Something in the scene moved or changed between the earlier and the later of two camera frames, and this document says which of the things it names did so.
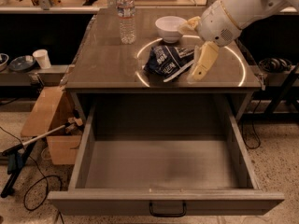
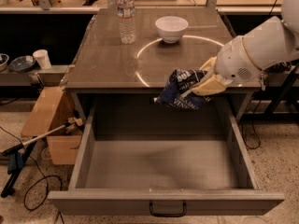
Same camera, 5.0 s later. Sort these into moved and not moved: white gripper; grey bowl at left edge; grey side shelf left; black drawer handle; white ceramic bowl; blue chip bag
Moved: blue chip bag; white gripper
Not moved: grey side shelf left; black drawer handle; grey bowl at left edge; white ceramic bowl
